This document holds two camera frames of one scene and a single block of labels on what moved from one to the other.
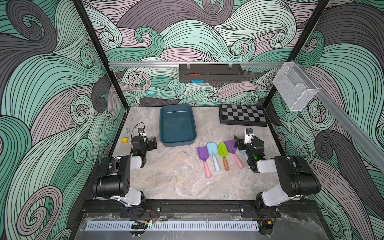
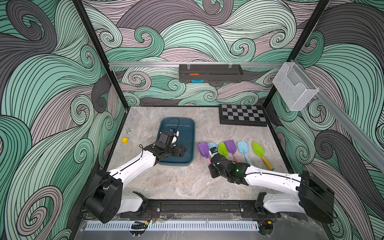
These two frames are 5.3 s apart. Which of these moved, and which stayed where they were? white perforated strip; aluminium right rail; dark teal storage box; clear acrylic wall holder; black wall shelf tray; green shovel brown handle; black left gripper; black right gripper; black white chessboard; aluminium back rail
Moved: black right gripper; black left gripper; dark teal storage box
Stayed: aluminium right rail; green shovel brown handle; aluminium back rail; clear acrylic wall holder; black wall shelf tray; black white chessboard; white perforated strip
